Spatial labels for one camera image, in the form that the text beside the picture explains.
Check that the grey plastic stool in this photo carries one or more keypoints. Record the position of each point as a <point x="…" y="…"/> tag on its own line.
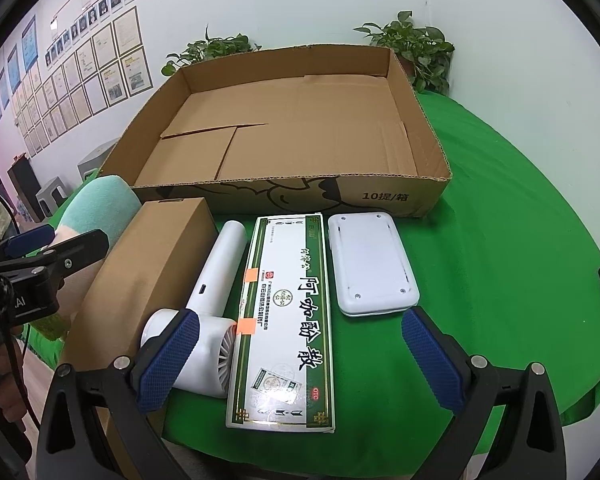
<point x="55" y="192"/>
<point x="97" y="157"/>

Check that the green tablecloth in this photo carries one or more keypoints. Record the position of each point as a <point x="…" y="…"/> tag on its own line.
<point x="480" y="260"/>

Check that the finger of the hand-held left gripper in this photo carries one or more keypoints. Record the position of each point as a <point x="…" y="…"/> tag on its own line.
<point x="30" y="240"/>
<point x="80" y="250"/>

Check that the green and white medicine box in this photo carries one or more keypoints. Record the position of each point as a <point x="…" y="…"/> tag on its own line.
<point x="285" y="320"/>

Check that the white hair dryer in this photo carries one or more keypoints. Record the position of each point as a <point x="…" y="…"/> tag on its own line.
<point x="215" y="280"/>

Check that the large cardboard tray box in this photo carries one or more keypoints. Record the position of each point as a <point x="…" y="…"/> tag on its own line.
<point x="305" y="125"/>

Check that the wall of framed certificates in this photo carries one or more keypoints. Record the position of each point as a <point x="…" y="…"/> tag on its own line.
<point x="135" y="70"/>

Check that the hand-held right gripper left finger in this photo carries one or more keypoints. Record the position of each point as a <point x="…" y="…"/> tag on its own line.
<point x="167" y="360"/>

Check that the black cabinet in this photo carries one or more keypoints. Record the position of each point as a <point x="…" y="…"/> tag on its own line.
<point x="27" y="185"/>

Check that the person's left hand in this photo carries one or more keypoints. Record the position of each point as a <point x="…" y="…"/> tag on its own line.
<point x="7" y="380"/>

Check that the potted plant with long leaf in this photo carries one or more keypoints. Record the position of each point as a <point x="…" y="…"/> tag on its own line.
<point x="215" y="50"/>

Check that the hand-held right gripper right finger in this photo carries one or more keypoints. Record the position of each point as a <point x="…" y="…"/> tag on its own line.
<point x="432" y="360"/>

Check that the white electronic device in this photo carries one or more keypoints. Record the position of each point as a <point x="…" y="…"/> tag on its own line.
<point x="372" y="265"/>

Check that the bushy potted plant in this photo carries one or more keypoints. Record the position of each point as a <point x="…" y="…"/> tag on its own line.
<point x="420" y="50"/>

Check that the teal pink green plush toy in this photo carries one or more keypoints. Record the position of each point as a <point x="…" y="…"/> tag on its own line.
<point x="105" y="205"/>

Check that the long brown cardboard box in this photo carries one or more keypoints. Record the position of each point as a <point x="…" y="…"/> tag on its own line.
<point x="145" y="260"/>

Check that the large blue wall poster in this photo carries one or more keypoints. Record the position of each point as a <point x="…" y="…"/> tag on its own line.
<point x="30" y="42"/>

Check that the small blue wall poster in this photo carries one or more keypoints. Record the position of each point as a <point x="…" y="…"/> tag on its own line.
<point x="11" y="67"/>

